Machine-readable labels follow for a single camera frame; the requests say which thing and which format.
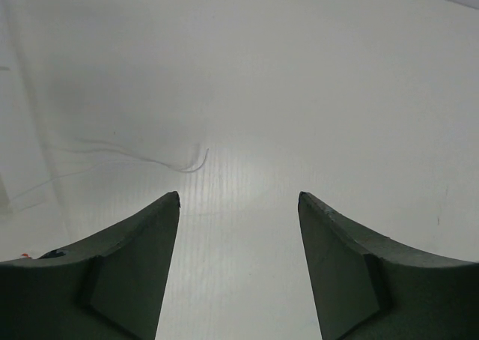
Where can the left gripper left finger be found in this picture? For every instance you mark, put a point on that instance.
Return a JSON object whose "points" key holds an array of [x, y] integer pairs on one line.
{"points": [[109, 285]]}

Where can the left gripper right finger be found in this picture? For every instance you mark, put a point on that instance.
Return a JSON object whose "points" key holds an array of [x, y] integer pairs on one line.
{"points": [[368, 286]]}

